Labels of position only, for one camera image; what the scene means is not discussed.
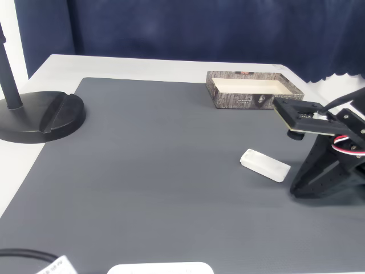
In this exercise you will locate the black round stand base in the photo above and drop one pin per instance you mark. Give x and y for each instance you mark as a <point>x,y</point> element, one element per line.
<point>34,114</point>

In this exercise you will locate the bark-patterned cardboard box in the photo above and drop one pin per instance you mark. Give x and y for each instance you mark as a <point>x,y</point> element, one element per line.
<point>233,101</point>

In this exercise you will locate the white flat device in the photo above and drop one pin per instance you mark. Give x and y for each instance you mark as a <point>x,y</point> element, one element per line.
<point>159,268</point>

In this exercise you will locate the gray rubber table mat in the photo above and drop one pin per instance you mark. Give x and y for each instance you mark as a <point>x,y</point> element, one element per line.
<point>157,171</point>

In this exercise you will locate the black stand pole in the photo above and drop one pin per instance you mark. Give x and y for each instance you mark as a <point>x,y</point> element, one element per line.
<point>10,85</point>

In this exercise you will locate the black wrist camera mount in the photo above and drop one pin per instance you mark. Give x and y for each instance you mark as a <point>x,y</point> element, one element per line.
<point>282,109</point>

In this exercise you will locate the white rectangular block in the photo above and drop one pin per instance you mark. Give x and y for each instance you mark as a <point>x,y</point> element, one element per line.
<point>265,165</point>

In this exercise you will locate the white printed label tag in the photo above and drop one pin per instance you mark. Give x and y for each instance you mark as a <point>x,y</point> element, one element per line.
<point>57,266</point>

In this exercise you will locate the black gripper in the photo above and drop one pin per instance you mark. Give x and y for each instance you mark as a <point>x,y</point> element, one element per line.
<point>323,162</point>

